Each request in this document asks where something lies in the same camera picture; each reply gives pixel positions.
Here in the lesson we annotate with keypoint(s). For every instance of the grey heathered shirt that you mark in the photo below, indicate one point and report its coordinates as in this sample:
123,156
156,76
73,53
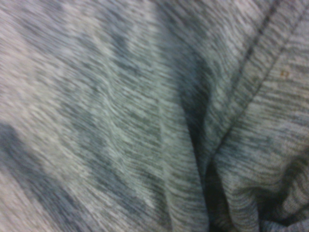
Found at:
135,116

